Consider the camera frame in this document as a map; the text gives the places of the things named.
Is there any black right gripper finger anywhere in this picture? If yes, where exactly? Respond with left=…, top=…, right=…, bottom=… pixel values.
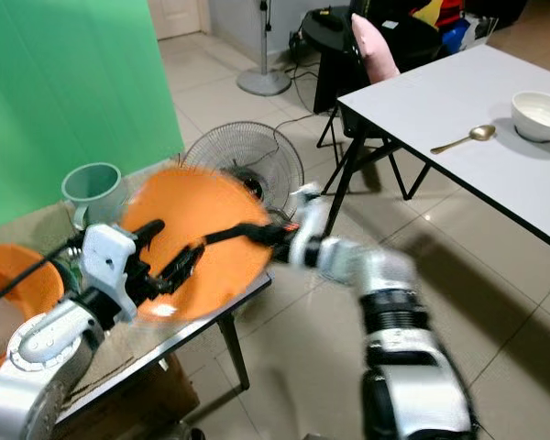
left=203, top=224, right=259, bottom=248

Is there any orange plate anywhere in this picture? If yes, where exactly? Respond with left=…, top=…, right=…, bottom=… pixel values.
left=120, top=164, right=275, bottom=325
left=0, top=242, right=68, bottom=382

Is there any teal green mug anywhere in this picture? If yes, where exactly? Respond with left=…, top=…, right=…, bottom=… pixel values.
left=60, top=161, right=123, bottom=231

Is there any round grey floor fan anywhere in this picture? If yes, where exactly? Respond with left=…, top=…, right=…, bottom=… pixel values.
left=181, top=120, right=306, bottom=221

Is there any brown cardboard box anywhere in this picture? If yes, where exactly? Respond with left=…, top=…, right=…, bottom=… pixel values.
left=71, top=352, right=195, bottom=440

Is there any grey standing fan pole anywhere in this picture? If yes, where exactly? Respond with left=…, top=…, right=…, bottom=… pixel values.
left=236, top=0, right=293, bottom=98

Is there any green backdrop screen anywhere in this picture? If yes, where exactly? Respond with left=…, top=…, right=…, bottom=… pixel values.
left=0, top=0, right=185, bottom=235

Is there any black chair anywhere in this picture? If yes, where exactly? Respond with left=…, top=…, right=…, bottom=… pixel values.
left=301, top=4, right=443, bottom=148

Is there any pink pillow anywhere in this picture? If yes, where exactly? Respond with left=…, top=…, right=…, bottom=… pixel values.
left=350, top=12, right=401, bottom=86

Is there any white folding table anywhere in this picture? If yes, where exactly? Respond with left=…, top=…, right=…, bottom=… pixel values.
left=335, top=43, right=550, bottom=259

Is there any gold spoon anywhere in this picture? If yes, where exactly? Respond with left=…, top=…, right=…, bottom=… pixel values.
left=430, top=124, right=498, bottom=156

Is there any blue soft toy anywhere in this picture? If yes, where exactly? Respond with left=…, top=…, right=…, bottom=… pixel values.
left=442, top=20, right=471, bottom=55

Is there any yellow soft toy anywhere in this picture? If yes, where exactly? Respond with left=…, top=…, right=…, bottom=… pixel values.
left=412, top=0, right=444, bottom=28

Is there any red soft toy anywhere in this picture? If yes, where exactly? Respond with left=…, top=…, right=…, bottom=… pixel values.
left=438, top=0, right=465, bottom=29

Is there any white bowl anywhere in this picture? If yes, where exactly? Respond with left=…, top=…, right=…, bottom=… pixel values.
left=510, top=90, right=550, bottom=144

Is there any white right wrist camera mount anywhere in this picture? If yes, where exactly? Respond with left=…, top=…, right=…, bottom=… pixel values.
left=288, top=182, right=328, bottom=268

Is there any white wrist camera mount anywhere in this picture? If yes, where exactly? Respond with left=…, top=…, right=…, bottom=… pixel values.
left=80, top=222, right=140, bottom=303
left=288, top=182, right=328, bottom=268

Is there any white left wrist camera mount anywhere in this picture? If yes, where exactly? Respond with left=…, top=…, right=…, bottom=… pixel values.
left=80, top=222, right=140, bottom=303

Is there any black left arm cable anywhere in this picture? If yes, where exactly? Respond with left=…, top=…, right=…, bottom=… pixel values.
left=0, top=240, right=84, bottom=314

